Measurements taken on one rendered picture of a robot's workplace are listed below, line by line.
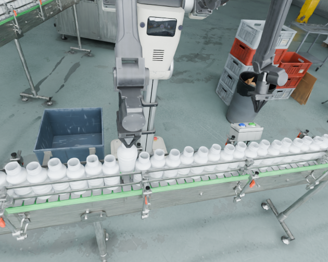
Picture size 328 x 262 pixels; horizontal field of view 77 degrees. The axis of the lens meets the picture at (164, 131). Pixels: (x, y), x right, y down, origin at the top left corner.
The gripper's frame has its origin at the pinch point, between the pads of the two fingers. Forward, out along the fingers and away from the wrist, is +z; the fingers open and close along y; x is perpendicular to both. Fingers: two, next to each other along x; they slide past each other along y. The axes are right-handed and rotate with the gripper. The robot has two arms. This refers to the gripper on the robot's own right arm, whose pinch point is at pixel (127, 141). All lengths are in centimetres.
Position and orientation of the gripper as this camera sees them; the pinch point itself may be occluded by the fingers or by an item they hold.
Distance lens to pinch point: 68.8
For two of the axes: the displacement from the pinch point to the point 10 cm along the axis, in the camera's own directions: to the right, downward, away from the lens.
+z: -1.4, 7.1, 6.9
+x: 9.6, -0.6, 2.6
